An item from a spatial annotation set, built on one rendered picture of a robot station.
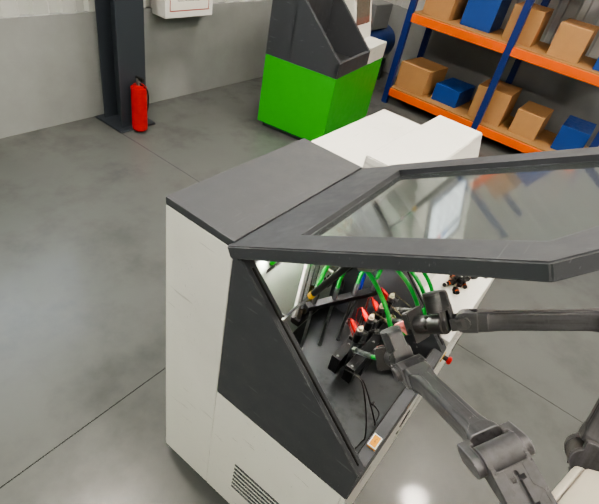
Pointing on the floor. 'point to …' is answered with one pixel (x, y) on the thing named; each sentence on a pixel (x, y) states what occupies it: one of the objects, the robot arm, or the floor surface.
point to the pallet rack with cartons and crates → (431, 77)
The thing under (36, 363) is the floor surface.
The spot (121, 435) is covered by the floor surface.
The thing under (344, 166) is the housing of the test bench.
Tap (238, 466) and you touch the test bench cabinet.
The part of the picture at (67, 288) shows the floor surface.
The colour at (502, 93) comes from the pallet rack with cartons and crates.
